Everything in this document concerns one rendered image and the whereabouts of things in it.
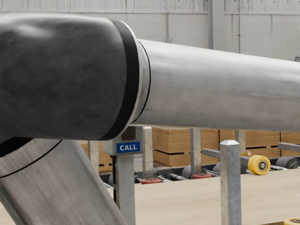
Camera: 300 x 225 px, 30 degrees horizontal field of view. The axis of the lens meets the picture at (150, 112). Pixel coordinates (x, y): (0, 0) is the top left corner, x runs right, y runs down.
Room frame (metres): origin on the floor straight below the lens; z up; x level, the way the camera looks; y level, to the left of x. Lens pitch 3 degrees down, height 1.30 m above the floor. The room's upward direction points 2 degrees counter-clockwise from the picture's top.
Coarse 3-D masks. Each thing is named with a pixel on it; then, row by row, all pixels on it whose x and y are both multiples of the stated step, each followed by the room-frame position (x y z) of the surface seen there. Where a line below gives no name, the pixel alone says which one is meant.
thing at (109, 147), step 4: (136, 128) 1.15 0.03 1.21; (140, 128) 1.16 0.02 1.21; (136, 132) 1.15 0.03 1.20; (140, 132) 1.16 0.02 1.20; (120, 136) 1.14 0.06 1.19; (136, 136) 1.15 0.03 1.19; (140, 136) 1.15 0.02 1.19; (112, 140) 1.13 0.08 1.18; (116, 140) 1.14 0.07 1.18; (120, 140) 1.14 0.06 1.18; (124, 140) 1.14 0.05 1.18; (128, 140) 1.14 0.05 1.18; (132, 140) 1.15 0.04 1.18; (136, 140) 1.15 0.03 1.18; (140, 140) 1.15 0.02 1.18; (104, 144) 1.18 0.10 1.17; (108, 144) 1.15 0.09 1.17; (112, 144) 1.13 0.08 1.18; (116, 144) 1.14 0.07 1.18; (140, 144) 1.15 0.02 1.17; (104, 148) 1.18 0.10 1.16; (108, 148) 1.15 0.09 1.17; (112, 148) 1.13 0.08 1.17; (116, 148) 1.14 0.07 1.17; (140, 148) 1.15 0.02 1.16; (104, 152) 1.18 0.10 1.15; (108, 152) 1.16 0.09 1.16; (112, 152) 1.13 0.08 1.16; (116, 152) 1.13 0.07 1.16; (128, 152) 1.14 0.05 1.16; (132, 152) 1.15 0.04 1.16; (136, 152) 1.15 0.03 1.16; (140, 152) 1.15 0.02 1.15; (112, 156) 1.16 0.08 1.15
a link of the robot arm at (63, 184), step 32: (0, 160) 0.57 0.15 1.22; (32, 160) 0.57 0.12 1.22; (64, 160) 0.59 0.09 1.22; (0, 192) 0.59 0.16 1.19; (32, 192) 0.58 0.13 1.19; (64, 192) 0.59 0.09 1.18; (96, 192) 0.62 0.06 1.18; (32, 224) 0.60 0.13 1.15; (64, 224) 0.59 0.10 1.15; (96, 224) 0.61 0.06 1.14
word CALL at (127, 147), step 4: (120, 144) 1.14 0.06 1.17; (124, 144) 1.14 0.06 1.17; (128, 144) 1.14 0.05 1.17; (132, 144) 1.15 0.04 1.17; (136, 144) 1.15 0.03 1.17; (120, 148) 1.14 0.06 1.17; (124, 148) 1.14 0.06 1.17; (128, 148) 1.14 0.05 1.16; (132, 148) 1.15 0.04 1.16; (136, 148) 1.15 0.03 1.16; (120, 152) 1.14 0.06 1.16; (124, 152) 1.14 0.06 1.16
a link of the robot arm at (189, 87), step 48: (0, 48) 0.47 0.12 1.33; (48, 48) 0.46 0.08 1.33; (96, 48) 0.47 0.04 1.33; (144, 48) 0.52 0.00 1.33; (192, 48) 0.57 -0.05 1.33; (0, 96) 0.46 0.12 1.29; (48, 96) 0.46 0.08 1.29; (96, 96) 0.46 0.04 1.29; (144, 96) 0.50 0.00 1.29; (192, 96) 0.53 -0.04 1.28; (240, 96) 0.57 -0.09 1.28; (288, 96) 0.61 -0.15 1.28
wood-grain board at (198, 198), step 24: (144, 192) 2.00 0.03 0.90; (168, 192) 1.99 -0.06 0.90; (192, 192) 1.98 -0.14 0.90; (216, 192) 1.96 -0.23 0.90; (264, 192) 1.94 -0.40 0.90; (288, 192) 1.92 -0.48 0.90; (0, 216) 1.70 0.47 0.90; (144, 216) 1.64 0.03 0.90; (168, 216) 1.63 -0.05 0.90; (192, 216) 1.62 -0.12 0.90; (216, 216) 1.62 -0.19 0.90; (264, 216) 1.60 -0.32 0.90; (288, 216) 1.59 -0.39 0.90
